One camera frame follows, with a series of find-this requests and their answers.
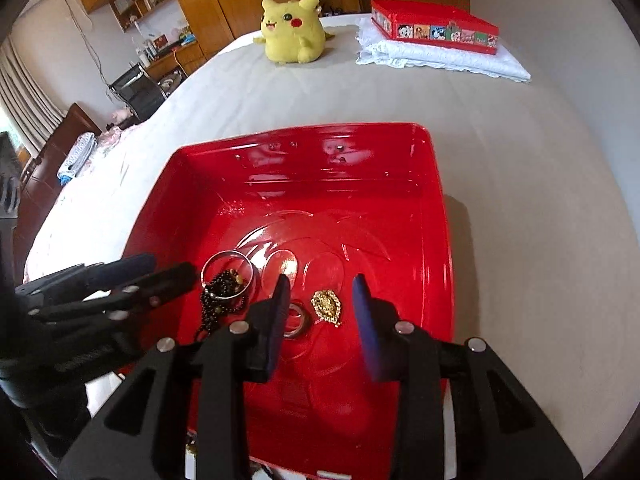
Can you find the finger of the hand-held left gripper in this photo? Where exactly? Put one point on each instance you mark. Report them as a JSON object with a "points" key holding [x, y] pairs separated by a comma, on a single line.
{"points": [[110, 272], [160, 285]]}

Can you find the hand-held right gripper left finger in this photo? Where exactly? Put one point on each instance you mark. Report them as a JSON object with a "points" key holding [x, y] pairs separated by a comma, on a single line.
{"points": [[277, 325]]}

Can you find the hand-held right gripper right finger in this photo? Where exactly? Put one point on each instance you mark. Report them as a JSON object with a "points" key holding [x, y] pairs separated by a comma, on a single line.
{"points": [[367, 330]]}

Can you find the wide silver bangle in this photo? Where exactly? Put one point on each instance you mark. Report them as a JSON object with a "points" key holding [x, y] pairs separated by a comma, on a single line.
{"points": [[227, 253]]}

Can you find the red plastic tray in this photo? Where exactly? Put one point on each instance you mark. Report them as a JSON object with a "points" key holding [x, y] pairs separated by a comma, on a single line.
{"points": [[325, 200]]}

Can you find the folded patterned cloth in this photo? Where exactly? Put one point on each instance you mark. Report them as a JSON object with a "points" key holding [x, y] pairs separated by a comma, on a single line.
{"points": [[77, 152]]}

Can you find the pink floral bedspread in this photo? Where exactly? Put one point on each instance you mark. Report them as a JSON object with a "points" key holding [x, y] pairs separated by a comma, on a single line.
{"points": [[112, 137]]}

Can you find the dark wooden headboard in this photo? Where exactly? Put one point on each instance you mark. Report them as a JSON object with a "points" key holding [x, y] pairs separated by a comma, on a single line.
{"points": [[65, 130]]}

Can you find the pink soft toy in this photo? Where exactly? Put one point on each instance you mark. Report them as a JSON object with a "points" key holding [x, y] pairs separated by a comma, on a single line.
{"points": [[121, 115]]}

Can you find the black office chair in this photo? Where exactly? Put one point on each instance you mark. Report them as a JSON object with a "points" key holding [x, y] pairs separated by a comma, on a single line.
{"points": [[137, 90]]}

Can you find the beige curtain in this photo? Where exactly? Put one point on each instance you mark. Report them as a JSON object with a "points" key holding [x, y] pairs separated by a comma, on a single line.
{"points": [[25, 100]]}

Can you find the wooden desk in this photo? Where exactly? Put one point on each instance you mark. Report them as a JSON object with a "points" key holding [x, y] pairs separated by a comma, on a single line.
{"points": [[170, 62]]}

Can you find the bed with beige sheet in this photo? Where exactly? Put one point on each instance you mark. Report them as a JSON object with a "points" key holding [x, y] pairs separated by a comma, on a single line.
{"points": [[350, 95]]}

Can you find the folded white lace cloth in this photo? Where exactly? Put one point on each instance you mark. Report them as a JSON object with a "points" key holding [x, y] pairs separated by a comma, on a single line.
{"points": [[450, 62]]}

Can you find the wooden wardrobe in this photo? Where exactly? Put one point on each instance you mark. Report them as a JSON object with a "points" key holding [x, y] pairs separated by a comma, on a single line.
{"points": [[220, 5]]}

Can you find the yellow plush toy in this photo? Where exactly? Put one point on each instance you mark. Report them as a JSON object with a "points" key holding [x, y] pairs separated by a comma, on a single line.
{"points": [[292, 30]]}

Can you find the red cartoon printed lid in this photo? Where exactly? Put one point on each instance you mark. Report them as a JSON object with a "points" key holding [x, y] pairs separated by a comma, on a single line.
{"points": [[425, 15]]}

